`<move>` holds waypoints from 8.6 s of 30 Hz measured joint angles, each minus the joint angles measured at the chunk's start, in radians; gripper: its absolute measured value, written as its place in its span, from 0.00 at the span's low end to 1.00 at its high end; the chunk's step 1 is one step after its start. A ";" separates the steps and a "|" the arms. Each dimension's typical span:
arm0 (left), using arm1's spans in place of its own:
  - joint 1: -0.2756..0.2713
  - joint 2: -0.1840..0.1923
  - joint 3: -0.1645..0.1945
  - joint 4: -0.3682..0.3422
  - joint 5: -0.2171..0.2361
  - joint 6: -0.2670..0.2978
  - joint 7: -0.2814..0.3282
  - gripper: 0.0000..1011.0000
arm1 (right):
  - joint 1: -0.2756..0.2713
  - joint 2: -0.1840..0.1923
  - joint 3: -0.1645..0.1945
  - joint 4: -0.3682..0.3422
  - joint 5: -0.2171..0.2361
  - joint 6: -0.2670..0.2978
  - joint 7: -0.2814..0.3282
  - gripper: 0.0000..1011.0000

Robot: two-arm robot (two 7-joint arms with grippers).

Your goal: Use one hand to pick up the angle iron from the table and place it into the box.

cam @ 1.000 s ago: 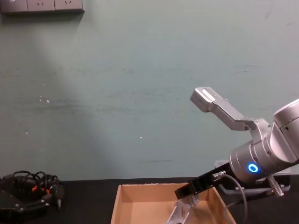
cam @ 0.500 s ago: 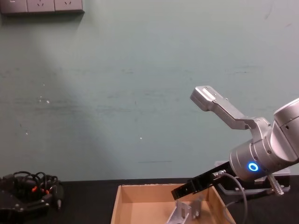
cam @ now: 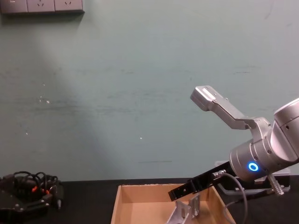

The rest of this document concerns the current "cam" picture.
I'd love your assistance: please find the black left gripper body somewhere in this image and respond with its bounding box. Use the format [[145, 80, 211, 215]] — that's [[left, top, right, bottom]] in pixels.
[[0, 189, 28, 213]]

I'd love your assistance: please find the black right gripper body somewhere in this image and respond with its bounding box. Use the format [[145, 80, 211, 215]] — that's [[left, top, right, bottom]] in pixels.
[[191, 161, 235, 194]]

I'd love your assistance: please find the shallow brown cardboard tray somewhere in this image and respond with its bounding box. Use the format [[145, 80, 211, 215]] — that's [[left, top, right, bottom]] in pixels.
[[110, 183, 237, 224]]

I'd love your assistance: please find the black table cloth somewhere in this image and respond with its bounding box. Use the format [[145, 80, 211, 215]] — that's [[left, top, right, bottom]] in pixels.
[[0, 178, 299, 224]]

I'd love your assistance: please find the thin grey gripper cable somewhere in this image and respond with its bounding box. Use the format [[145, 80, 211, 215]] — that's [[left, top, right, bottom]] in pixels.
[[211, 170, 249, 224]]

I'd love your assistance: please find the grey wall socket plate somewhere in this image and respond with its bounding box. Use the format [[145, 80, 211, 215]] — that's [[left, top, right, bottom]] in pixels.
[[54, 0, 85, 13], [27, 0, 56, 13], [0, 0, 28, 14]]

